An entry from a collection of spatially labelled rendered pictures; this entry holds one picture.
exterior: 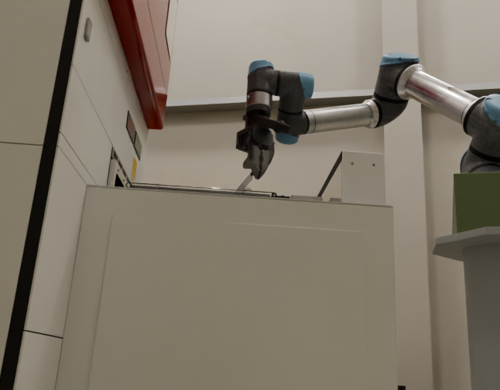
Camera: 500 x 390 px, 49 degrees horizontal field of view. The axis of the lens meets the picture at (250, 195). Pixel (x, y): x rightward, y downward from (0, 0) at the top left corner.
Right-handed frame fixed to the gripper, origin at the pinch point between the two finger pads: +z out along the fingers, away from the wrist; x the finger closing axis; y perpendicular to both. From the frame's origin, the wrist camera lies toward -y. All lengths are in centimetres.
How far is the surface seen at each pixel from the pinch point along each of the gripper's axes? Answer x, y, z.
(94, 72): 53, -13, -4
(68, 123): 59, -22, 13
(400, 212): -253, 150, -80
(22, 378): 58, -22, 55
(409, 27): -259, 139, -248
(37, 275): 59, -23, 40
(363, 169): -2.0, -35.4, 8.1
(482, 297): -36, -41, 32
